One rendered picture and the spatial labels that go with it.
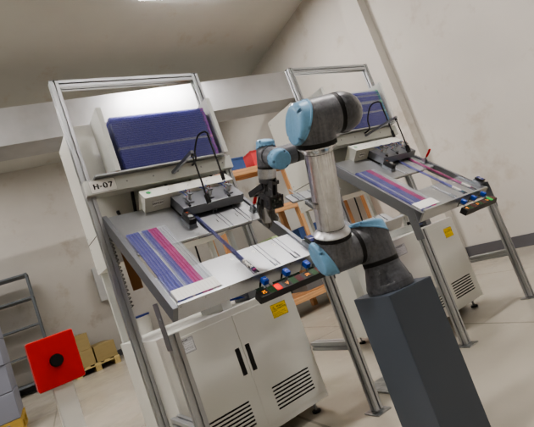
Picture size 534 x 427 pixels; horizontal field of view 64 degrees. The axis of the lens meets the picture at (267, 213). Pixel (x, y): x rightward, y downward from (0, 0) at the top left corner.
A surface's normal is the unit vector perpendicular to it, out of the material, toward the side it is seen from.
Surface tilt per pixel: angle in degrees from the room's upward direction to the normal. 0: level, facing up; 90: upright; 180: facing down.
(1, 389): 90
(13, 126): 90
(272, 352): 90
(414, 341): 90
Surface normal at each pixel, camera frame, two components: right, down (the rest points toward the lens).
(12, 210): 0.40, -0.25
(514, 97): -0.85, 0.26
